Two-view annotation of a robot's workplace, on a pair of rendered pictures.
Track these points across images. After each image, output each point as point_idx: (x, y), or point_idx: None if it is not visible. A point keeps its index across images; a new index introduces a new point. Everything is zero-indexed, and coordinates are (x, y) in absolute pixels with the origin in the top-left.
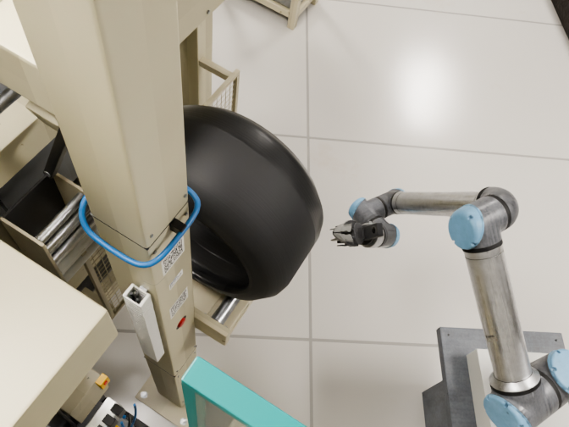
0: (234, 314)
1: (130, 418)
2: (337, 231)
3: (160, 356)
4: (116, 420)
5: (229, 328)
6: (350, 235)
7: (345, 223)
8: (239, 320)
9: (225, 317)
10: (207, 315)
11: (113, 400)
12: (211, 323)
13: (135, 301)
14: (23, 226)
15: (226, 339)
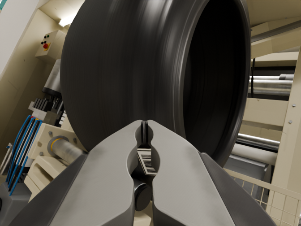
0: (53, 164)
1: (31, 137)
2: (148, 120)
3: (62, 119)
4: (43, 102)
5: (42, 158)
6: (115, 209)
7: (212, 164)
8: (38, 190)
9: (59, 142)
10: (72, 132)
11: (53, 112)
12: (63, 128)
13: None
14: None
15: (37, 132)
